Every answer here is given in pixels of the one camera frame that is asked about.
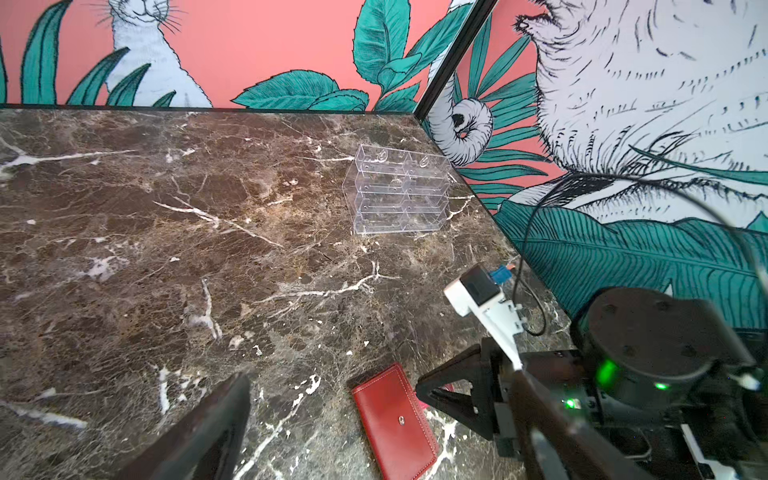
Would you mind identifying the black right corner frame post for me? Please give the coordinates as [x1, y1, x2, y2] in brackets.
[414, 0, 498, 121]

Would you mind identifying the clear acrylic compartment organizer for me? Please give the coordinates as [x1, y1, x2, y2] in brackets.
[343, 144, 451, 235]

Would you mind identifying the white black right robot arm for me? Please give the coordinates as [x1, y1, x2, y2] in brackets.
[416, 288, 767, 479]

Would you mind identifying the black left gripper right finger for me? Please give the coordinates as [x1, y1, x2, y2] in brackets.
[509, 371, 652, 479]

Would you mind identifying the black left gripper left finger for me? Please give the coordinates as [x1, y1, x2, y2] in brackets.
[116, 373, 251, 480]

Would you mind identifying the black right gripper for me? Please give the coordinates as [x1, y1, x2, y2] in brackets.
[415, 335, 601, 463]

